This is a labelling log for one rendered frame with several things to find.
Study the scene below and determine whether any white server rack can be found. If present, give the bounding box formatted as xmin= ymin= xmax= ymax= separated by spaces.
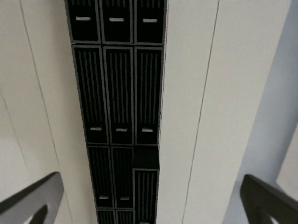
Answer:
xmin=0 ymin=0 xmax=291 ymax=224

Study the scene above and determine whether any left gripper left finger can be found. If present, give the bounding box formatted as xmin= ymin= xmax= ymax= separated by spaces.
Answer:
xmin=0 ymin=171 xmax=64 ymax=224

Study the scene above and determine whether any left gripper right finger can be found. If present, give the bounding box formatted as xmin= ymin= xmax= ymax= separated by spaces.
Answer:
xmin=239 ymin=174 xmax=298 ymax=224

